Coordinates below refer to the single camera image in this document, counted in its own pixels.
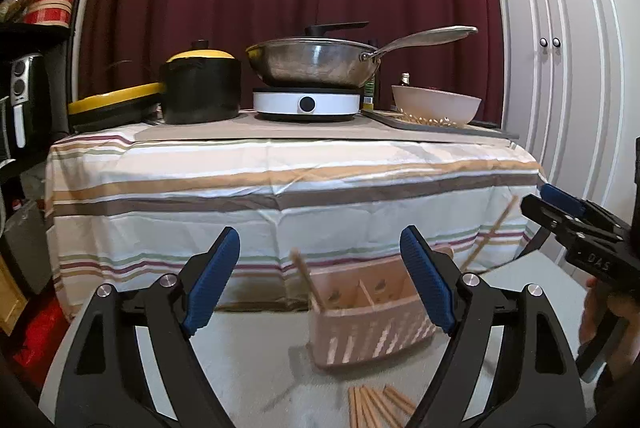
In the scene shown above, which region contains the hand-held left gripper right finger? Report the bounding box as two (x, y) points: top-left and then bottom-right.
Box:
(399, 225), (588, 428)

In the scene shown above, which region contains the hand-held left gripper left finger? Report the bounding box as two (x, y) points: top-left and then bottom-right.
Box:
(54, 226), (242, 428)

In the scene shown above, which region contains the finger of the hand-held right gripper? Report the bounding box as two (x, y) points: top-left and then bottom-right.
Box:
(520, 195), (581, 259)
(539, 184), (601, 221)

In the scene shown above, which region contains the pink perforated utensil holder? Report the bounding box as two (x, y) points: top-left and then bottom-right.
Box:
(306, 248), (453, 371)

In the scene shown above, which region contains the person's right hand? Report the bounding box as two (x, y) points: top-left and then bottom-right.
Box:
(579, 277), (640, 381)

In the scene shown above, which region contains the white wardrobe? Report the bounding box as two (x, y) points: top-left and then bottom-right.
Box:
(492, 0), (640, 269)

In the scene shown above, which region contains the striped tablecloth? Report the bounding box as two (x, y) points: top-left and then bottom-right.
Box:
(45, 110), (546, 313)

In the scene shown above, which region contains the white bowl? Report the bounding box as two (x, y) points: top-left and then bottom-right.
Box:
(391, 84), (483, 127)

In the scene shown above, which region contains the grey table mat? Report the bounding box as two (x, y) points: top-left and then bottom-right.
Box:
(135, 110), (521, 143)

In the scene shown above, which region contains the grey tray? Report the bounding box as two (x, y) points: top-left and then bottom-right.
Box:
(361, 108), (501, 131)

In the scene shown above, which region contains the red bag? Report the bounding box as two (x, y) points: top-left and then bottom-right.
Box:
(10, 293), (71, 384)

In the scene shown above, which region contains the black storage box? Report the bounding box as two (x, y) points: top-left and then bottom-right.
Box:
(5, 203), (56, 293)

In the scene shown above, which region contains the black pot with yellow lid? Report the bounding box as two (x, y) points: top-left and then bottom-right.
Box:
(159, 40), (243, 125)

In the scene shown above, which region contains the white induction cooker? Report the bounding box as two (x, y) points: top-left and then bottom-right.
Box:
(252, 85), (362, 123)

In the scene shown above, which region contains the wooden board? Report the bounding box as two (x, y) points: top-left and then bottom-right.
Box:
(0, 253), (28, 336)

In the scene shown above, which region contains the green labelled bottle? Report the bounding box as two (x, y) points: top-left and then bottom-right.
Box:
(362, 40), (381, 111)

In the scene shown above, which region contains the flat black pan yellow lid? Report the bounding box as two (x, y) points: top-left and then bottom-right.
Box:
(67, 82), (166, 133)

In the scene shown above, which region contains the stainless steel wok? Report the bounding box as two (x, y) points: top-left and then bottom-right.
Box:
(245, 26), (479, 89)

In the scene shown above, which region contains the black air fryer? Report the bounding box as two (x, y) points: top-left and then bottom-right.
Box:
(0, 52), (51, 161)

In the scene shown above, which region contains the black storage shelf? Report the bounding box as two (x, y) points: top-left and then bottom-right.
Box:
(0, 0), (96, 359)

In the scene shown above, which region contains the red checked round tin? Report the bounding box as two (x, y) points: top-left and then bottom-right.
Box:
(22, 0), (76, 27)

